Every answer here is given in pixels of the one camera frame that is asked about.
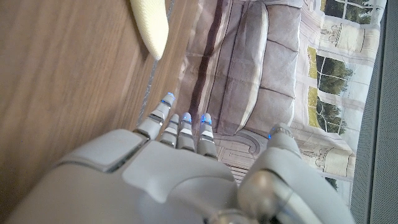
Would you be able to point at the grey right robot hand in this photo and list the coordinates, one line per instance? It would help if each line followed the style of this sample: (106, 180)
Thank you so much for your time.
(161, 183)

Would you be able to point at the yellow sticky note pad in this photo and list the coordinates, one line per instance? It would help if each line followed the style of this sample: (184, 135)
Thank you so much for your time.
(152, 25)

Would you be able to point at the printed sofa room backdrop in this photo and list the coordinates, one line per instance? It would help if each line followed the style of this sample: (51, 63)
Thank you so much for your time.
(248, 62)

